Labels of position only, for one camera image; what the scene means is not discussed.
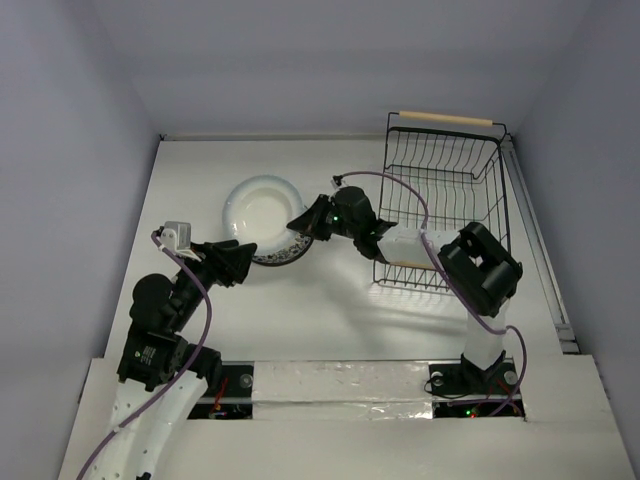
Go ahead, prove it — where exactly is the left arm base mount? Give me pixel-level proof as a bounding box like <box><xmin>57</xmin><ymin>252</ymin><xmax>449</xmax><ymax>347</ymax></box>
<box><xmin>188</xmin><ymin>362</ymin><xmax>254</xmax><ymax>420</ymax></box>

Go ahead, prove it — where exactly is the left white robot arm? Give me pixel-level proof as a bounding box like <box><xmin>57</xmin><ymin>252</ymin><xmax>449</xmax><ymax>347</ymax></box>
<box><xmin>77</xmin><ymin>228</ymin><xmax>257</xmax><ymax>479</ymax></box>

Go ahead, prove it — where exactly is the white pale blue bowl plate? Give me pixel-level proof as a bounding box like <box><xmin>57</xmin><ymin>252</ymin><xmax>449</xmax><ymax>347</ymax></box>
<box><xmin>222</xmin><ymin>175</ymin><xmax>305</xmax><ymax>256</ymax></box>

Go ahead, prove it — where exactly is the silver foil strip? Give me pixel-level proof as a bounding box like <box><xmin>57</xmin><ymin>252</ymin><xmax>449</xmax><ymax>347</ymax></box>
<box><xmin>251</xmin><ymin>361</ymin><xmax>433</xmax><ymax>421</ymax></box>

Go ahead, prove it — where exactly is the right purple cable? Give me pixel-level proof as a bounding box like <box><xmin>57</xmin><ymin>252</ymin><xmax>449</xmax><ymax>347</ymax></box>
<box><xmin>332</xmin><ymin>171</ymin><xmax>527</xmax><ymax>419</ymax></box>

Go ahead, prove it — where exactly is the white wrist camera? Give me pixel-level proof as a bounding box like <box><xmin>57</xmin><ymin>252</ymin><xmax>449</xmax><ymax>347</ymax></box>
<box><xmin>331</xmin><ymin>175</ymin><xmax>348</xmax><ymax>190</ymax></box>
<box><xmin>151</xmin><ymin>221</ymin><xmax>197</xmax><ymax>259</ymax></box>

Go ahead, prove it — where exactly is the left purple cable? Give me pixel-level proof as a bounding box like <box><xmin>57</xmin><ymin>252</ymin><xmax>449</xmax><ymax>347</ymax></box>
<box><xmin>74</xmin><ymin>229</ymin><xmax>211</xmax><ymax>480</ymax></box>

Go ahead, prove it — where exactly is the black wire dish rack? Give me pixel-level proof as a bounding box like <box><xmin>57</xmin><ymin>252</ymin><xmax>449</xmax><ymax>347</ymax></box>
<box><xmin>373</xmin><ymin>111</ymin><xmax>511</xmax><ymax>293</ymax></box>

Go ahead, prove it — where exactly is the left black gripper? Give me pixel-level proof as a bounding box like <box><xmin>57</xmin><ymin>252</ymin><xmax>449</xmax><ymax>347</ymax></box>
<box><xmin>170</xmin><ymin>238</ymin><xmax>256</xmax><ymax>329</ymax></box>

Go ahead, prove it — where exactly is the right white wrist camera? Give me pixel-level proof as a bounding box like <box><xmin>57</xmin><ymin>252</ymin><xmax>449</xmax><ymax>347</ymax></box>
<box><xmin>331</xmin><ymin>175</ymin><xmax>348</xmax><ymax>190</ymax></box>

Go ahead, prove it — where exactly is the purple cable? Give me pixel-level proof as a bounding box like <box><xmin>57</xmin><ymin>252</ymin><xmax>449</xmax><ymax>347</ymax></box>
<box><xmin>74</xmin><ymin>229</ymin><xmax>211</xmax><ymax>480</ymax></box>
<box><xmin>332</xmin><ymin>171</ymin><xmax>527</xmax><ymax>419</ymax></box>

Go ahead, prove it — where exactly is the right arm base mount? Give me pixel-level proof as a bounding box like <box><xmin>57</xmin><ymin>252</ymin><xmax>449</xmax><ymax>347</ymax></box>
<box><xmin>423</xmin><ymin>358</ymin><xmax>525</xmax><ymax>419</ymax></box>

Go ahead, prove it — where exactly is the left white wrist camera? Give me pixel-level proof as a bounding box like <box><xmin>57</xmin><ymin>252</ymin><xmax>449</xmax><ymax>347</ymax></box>
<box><xmin>151</xmin><ymin>221</ymin><xmax>197</xmax><ymax>259</ymax></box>

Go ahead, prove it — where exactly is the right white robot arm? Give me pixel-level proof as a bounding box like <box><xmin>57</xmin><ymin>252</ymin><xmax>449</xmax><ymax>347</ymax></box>
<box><xmin>287</xmin><ymin>186</ymin><xmax>523</xmax><ymax>394</ymax></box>

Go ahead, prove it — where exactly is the blue floral pattern plate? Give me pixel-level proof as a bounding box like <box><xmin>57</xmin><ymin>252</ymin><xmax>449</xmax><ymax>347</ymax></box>
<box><xmin>252</xmin><ymin>233</ymin><xmax>314</xmax><ymax>267</ymax></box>

